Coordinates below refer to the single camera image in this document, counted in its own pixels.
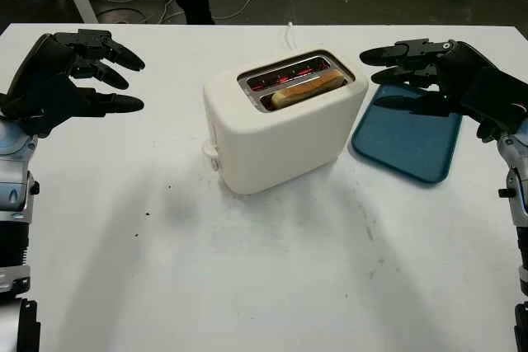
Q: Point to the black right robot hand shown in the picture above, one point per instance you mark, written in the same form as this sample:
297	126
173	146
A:
474	84

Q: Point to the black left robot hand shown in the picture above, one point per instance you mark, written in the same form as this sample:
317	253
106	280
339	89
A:
41	88

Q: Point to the slice of toast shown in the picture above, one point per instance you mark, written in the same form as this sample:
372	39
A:
305	88

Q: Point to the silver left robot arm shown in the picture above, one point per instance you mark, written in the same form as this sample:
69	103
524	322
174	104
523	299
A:
12	187

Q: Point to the cream toaster lever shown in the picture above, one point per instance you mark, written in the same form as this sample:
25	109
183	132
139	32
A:
208	149

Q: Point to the cream two-slot toaster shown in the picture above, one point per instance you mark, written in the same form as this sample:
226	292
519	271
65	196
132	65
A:
280	142

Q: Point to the blue plastic tray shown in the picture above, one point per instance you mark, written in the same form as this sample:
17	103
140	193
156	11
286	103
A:
404	150

